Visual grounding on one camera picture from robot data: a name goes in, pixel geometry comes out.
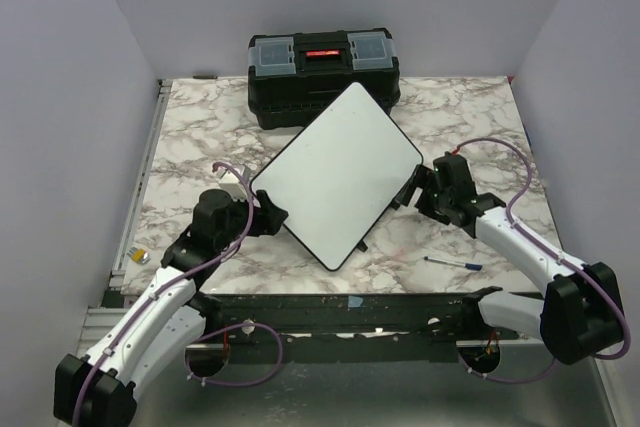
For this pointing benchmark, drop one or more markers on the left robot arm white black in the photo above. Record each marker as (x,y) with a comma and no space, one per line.
(103,386)

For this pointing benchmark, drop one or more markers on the white marker pen blue cap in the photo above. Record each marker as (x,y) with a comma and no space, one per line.
(458,264)

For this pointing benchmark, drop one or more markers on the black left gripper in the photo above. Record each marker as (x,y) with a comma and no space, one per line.
(268,218)

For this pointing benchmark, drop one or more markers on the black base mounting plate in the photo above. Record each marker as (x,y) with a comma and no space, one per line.
(261,329)

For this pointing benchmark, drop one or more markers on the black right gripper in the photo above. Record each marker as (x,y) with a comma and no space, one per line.
(406,194)

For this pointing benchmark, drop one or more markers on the white whiteboard with black rim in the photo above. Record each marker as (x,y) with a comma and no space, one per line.
(336,178)

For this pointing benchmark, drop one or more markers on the small yellow grey object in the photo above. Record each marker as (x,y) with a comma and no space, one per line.
(138,255)

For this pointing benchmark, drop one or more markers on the aluminium frame rail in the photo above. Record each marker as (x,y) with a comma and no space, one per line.
(102,189)

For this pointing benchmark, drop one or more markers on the black plastic toolbox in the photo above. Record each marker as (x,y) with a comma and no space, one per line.
(292,78)

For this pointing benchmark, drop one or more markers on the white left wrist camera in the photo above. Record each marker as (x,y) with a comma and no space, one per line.
(228,182)

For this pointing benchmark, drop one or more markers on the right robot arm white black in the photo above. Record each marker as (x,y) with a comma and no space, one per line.
(579,313)

